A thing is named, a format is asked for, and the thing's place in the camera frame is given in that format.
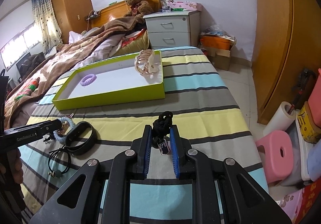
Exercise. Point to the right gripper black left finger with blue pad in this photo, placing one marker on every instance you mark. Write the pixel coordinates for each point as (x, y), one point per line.
(142, 147)

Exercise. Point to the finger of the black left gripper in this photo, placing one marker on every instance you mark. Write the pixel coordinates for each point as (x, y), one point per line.
(15, 137)

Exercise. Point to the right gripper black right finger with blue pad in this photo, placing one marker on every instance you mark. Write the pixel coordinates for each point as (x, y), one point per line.
(182, 164)

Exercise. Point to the black plastic bangle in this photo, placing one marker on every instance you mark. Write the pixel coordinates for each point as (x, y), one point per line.
(81, 139)

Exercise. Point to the person's left hand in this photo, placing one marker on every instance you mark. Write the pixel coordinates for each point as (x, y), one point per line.
(15, 165)

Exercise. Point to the striped bed sheet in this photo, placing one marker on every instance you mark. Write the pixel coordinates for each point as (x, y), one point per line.
(196, 100)

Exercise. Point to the red green pillow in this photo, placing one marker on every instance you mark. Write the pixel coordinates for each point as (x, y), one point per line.
(27, 90)

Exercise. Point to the green shallow tray box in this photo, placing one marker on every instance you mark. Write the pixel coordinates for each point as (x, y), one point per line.
(113, 81)

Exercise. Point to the beige claw hair clip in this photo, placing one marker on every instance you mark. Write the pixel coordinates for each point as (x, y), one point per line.
(144, 64)

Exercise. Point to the brown blanket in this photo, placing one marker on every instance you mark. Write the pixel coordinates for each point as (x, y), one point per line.
(67, 56)

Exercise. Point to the pink plastic stool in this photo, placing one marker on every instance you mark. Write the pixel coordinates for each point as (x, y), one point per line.
(279, 159)

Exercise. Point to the orange cardboard box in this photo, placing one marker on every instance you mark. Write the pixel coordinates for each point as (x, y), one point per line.
(218, 50)

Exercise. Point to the white paper roll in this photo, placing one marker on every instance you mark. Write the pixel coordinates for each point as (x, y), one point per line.
(281, 120)

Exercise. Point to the grey bedside drawer cabinet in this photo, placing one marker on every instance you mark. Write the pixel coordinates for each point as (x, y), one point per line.
(173, 29)

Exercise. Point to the patterned window curtain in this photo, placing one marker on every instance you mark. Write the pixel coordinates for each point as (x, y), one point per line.
(47, 24)

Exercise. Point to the yellow tin box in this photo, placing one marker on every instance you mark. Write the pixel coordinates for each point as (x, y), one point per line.
(309, 130)

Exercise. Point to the wooden headboard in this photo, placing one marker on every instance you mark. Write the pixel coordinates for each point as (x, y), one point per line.
(118, 10)

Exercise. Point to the brown teddy bear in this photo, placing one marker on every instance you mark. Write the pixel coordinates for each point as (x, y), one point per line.
(138, 9)

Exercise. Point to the pink tissue box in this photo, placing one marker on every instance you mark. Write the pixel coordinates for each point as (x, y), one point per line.
(186, 5)

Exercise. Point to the wooden door wardrobe right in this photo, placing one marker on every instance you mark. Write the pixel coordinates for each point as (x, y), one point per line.
(287, 42)

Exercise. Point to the tall wooden wardrobe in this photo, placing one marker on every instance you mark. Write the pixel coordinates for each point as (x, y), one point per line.
(71, 16)

